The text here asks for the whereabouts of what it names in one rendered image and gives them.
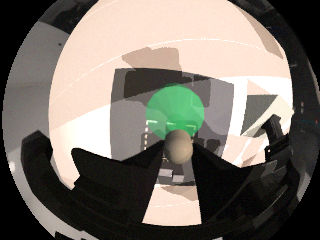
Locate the green glass bottle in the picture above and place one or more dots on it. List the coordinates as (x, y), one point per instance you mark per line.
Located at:
(175, 114)

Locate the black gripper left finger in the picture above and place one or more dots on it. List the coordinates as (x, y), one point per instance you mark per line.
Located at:
(135, 176)

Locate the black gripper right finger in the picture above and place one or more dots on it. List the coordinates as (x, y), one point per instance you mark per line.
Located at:
(218, 182)

